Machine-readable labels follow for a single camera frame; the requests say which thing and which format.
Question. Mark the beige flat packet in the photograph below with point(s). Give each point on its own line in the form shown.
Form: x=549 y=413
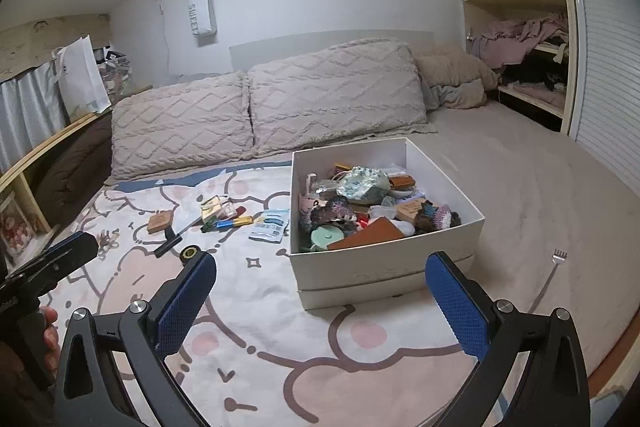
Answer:
x=215 y=204

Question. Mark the patterned paper stack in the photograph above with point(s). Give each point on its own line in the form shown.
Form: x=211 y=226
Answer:
x=117 y=77

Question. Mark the white cardboard box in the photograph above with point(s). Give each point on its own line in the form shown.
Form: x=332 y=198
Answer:
x=390 y=262

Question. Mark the green foil bundle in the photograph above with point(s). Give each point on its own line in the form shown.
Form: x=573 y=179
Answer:
x=365 y=187

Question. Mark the blue-grey cloth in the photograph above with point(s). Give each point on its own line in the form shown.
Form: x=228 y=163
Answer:
x=447 y=96

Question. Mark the silver metal clips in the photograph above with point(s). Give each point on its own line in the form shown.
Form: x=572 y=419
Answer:
x=107 y=241

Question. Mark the white tote bag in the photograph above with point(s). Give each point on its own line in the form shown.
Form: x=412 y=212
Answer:
x=82 y=77

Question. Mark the wooden block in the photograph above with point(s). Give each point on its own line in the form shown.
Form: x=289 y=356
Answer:
x=160 y=222

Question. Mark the pink clothes pile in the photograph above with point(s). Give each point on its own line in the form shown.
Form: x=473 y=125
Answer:
x=520 y=37

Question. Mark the dark clothes pile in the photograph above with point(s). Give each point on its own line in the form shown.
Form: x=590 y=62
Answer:
x=540 y=79

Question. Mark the dark crochet piece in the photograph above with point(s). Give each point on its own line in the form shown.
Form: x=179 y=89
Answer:
x=435 y=217

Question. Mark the brown leather case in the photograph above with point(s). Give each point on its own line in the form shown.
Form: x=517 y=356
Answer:
x=367 y=234

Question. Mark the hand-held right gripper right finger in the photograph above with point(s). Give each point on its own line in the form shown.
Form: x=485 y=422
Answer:
x=457 y=307

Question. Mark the wooden shelf unit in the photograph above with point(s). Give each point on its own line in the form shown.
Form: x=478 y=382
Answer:
x=45 y=142

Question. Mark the black yellow tape roll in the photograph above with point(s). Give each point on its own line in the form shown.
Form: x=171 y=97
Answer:
x=190 y=252

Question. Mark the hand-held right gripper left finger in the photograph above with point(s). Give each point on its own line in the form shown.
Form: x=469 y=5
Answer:
x=185 y=302

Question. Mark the gold tube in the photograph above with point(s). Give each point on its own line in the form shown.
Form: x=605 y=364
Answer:
x=344 y=167

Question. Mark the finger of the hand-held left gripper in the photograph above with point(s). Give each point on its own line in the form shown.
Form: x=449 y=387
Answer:
x=70 y=252

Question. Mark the doll in clear case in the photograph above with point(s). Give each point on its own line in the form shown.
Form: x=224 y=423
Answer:
x=15 y=227

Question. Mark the mint green round lid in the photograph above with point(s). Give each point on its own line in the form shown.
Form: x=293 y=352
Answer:
x=327 y=238

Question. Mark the black bar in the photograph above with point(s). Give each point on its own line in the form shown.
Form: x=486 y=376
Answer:
x=167 y=247

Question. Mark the small orange-brown case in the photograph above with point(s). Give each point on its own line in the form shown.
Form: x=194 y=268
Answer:
x=402 y=181

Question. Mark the metal back scratcher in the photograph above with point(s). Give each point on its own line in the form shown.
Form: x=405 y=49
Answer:
x=545 y=282

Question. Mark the white hanging paper bag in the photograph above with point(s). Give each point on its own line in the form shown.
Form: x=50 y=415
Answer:
x=201 y=14

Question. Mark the beige plush cushion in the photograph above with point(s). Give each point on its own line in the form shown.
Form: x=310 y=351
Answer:
x=455 y=77

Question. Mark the blue white packet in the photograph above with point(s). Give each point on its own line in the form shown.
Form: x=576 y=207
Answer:
x=270 y=224

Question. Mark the built-in closet shelf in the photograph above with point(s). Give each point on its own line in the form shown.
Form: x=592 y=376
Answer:
x=472 y=7

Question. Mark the printed wooden piece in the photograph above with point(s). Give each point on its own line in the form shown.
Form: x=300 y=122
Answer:
x=412 y=209

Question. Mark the grey curtain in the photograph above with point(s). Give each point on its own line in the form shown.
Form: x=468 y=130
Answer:
x=30 y=107

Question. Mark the white shutter door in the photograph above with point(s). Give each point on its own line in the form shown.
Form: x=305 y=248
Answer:
x=605 y=82

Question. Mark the grey headboard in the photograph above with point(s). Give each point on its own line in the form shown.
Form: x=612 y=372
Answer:
x=300 y=42

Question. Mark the printed blanket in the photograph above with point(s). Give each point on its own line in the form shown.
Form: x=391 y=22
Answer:
x=250 y=357

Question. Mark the paper banner with drawings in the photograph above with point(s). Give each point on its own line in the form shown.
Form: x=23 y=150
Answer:
x=50 y=42

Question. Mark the beige knitted pillow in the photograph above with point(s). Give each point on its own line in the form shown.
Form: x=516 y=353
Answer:
x=335 y=97
x=180 y=127

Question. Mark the person's left hand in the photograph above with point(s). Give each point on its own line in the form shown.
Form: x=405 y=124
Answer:
x=50 y=349

